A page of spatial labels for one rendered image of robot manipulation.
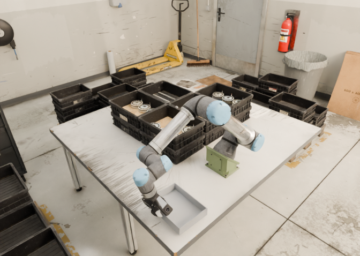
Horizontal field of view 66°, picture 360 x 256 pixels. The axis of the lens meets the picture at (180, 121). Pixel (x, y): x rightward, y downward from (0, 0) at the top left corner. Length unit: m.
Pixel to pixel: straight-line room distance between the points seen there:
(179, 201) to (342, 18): 3.49
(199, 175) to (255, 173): 0.36
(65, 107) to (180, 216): 2.20
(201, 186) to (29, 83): 3.80
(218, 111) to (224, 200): 0.58
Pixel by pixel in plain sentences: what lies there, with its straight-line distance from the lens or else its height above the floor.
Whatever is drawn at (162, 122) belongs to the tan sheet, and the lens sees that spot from 2.14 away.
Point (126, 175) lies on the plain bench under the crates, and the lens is 1.89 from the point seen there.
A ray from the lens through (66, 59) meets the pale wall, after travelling 5.13.
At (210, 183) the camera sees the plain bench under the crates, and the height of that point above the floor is 0.70.
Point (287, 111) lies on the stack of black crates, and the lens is 3.05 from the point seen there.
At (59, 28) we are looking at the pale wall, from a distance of 5.01.
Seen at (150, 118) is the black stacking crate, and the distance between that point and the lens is 2.10.
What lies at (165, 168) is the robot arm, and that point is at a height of 1.07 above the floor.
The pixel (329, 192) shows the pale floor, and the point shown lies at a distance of 3.02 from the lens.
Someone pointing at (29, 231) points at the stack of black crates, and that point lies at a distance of 2.22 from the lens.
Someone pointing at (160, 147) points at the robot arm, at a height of 1.09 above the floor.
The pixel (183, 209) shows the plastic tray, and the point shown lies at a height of 0.71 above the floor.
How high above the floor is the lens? 1.92
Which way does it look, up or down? 31 degrees down
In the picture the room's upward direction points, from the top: 2 degrees counter-clockwise
